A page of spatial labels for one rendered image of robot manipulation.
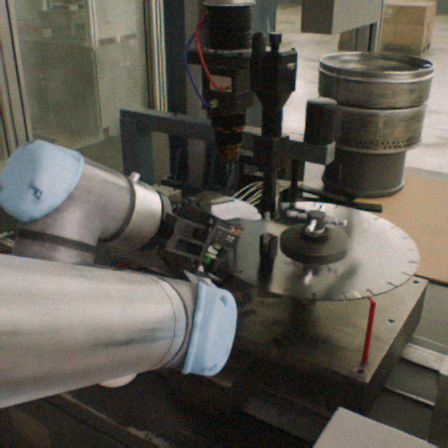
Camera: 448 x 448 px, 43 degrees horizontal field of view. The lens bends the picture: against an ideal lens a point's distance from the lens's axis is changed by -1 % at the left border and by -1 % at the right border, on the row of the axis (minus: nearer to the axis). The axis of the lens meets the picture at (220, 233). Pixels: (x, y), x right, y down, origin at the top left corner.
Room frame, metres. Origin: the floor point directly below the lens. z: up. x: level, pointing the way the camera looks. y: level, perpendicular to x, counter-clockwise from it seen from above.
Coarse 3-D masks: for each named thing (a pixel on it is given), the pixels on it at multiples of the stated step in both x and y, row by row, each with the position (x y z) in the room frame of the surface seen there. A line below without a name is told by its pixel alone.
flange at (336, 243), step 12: (288, 228) 0.85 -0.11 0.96; (300, 228) 0.85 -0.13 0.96; (288, 240) 0.81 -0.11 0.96; (300, 240) 0.81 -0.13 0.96; (312, 240) 0.80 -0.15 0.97; (324, 240) 0.80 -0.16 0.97; (336, 240) 0.81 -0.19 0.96; (348, 240) 0.81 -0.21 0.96; (288, 252) 0.79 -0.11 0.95; (300, 252) 0.77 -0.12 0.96; (312, 252) 0.77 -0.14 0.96; (324, 252) 0.77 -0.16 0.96; (336, 252) 0.77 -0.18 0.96
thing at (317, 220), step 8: (320, 208) 0.85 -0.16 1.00; (288, 216) 0.83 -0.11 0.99; (296, 216) 0.83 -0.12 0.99; (304, 216) 0.82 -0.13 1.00; (312, 216) 0.81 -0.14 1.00; (320, 216) 0.81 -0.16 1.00; (312, 224) 0.79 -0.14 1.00; (320, 224) 0.80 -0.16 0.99; (336, 224) 0.80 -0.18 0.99; (344, 224) 0.80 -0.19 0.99; (312, 232) 0.81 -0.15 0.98; (320, 232) 0.81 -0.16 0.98
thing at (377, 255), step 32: (256, 224) 0.89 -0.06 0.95; (288, 224) 0.89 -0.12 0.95; (352, 224) 0.89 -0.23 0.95; (384, 224) 0.89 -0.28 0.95; (256, 256) 0.77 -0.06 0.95; (288, 256) 0.77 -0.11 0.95; (352, 256) 0.77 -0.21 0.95; (384, 256) 0.77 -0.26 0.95; (416, 256) 0.77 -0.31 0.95; (288, 288) 0.68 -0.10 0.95; (320, 288) 0.68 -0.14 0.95; (352, 288) 0.68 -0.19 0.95; (384, 288) 0.68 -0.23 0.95
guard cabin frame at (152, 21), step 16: (0, 0) 1.75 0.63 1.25; (144, 0) 2.32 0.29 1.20; (0, 16) 1.75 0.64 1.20; (144, 16) 2.32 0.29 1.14; (0, 32) 1.74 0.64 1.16; (160, 32) 2.33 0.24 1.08; (352, 32) 1.89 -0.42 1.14; (368, 32) 1.86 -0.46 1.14; (0, 48) 1.74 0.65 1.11; (16, 48) 1.78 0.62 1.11; (160, 48) 2.33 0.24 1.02; (352, 48) 1.89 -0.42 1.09; (368, 48) 1.86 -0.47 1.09; (0, 64) 1.72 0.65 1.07; (16, 64) 1.77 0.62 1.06; (160, 64) 2.33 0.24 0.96; (0, 80) 1.72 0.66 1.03; (16, 80) 1.76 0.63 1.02; (160, 80) 2.32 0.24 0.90; (0, 96) 1.72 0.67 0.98; (16, 96) 1.76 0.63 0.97; (160, 96) 2.32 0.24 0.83; (16, 112) 1.75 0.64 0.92; (16, 128) 1.74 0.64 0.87; (16, 144) 1.74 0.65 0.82
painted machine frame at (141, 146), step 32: (192, 0) 1.50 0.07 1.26; (256, 0) 1.06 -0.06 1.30; (320, 0) 1.16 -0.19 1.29; (352, 0) 1.23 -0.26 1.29; (192, 32) 1.50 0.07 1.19; (320, 32) 1.16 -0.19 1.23; (192, 64) 1.50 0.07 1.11; (192, 96) 1.51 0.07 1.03; (256, 96) 1.61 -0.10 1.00; (128, 128) 1.28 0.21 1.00; (160, 128) 1.24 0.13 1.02; (192, 128) 1.19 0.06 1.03; (256, 128) 1.14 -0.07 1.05; (320, 128) 1.03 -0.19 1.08; (128, 160) 1.29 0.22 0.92; (192, 160) 1.51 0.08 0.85; (320, 160) 1.03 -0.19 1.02; (192, 192) 1.50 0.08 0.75
